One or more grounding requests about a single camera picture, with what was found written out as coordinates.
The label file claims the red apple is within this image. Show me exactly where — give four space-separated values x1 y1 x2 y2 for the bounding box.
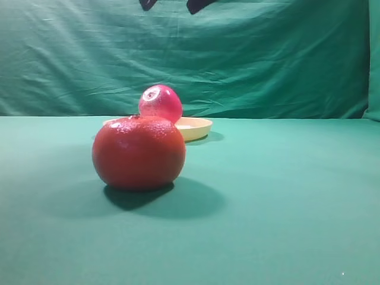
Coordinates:
138 84 183 124

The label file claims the orange fruit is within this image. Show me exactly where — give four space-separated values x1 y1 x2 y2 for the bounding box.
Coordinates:
91 115 186 191

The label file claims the green backdrop cloth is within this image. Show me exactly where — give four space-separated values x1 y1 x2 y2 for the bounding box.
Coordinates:
1 1 379 120

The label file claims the yellow oval plate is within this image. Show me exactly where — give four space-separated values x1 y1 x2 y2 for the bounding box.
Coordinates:
95 115 213 144

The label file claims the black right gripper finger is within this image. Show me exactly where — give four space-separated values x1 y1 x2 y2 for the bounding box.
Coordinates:
186 0 216 15

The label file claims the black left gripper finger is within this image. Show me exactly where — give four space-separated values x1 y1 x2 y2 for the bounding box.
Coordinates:
139 0 157 11

